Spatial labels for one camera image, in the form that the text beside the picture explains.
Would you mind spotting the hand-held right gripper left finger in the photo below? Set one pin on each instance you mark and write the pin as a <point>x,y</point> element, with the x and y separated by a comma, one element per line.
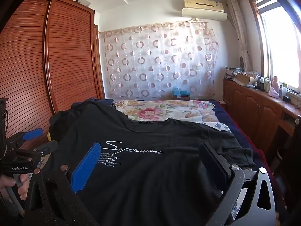
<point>86,166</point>

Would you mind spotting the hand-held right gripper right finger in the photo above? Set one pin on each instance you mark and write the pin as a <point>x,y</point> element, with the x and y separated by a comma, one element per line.
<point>212,163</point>

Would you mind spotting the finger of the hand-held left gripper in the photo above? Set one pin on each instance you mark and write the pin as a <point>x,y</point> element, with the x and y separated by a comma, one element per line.
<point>33,134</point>
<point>47,147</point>

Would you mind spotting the black printed T-shirt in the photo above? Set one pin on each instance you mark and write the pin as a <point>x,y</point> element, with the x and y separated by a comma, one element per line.
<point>145,181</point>

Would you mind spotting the person's left hand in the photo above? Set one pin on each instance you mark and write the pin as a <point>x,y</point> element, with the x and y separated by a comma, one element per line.
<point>23,186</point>

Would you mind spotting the blue floral white mat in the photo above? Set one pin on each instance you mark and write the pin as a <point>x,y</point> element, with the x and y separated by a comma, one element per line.
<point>222,126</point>

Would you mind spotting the navy bed blanket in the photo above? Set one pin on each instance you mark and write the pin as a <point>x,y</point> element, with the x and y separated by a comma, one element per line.
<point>244,136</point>

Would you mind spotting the navy blue garment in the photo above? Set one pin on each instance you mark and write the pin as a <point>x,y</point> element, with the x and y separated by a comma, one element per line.
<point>107,102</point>

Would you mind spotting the wooden sideboard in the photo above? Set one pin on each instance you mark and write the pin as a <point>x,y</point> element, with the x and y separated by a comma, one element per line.
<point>254,108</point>

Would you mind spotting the pink floral quilt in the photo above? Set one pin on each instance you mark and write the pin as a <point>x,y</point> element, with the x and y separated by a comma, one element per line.
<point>164,110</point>

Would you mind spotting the small brown box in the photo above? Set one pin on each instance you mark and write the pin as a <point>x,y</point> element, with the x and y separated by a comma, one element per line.
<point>181,97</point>

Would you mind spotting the wooden slatted wardrobe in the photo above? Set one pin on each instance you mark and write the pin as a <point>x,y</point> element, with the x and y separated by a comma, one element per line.
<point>70,51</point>

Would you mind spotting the open cardboard box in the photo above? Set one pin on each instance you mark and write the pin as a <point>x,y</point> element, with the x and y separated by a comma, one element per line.
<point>245,77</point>

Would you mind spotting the pile of papers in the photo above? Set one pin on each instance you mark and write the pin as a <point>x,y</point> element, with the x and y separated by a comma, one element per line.
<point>231,73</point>

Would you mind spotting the small black box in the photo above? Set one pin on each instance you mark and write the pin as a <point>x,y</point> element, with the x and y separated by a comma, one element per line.
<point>286,98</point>

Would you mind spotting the white bottle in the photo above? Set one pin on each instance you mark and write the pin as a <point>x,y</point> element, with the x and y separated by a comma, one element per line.
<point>284,91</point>

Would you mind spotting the dark oval object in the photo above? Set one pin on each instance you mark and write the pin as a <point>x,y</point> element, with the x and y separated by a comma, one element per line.
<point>242,62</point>

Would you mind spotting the sheer circle-patterned curtain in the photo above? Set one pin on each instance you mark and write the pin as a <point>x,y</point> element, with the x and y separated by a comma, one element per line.
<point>152,58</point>

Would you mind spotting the window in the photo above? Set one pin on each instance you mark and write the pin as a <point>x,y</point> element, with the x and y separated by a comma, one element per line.
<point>282,51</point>

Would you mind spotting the tied beige window curtain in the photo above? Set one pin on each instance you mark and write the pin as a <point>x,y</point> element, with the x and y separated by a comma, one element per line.
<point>239,33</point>

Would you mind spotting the white box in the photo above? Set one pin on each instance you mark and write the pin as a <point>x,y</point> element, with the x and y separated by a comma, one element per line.
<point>83,1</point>

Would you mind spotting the wall air conditioner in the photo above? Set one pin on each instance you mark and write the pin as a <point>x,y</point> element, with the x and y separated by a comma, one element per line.
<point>202,4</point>

